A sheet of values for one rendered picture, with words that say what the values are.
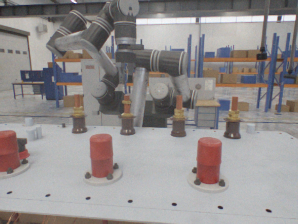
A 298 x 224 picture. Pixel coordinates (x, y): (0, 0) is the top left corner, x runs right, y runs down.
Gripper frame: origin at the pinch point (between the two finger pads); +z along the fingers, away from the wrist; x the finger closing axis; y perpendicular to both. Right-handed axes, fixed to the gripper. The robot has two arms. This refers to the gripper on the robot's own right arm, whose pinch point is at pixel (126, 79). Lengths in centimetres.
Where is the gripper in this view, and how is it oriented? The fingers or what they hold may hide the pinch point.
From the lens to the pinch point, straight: 107.7
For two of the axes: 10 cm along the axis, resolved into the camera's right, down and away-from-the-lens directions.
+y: -9.3, -0.8, 3.6
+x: -3.7, 1.9, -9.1
